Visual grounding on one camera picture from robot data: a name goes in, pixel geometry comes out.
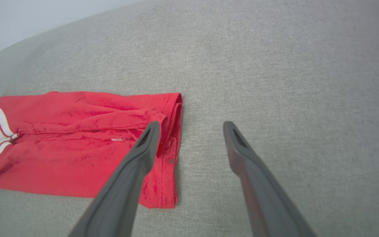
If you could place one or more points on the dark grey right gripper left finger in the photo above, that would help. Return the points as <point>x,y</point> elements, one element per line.
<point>127,184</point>

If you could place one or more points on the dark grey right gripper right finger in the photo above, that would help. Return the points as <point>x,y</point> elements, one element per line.
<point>262,191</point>

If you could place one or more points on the red and white shirt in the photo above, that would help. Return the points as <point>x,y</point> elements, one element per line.
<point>61,148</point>

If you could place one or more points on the beige fabric panel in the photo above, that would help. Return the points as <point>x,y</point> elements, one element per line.
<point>275,65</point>

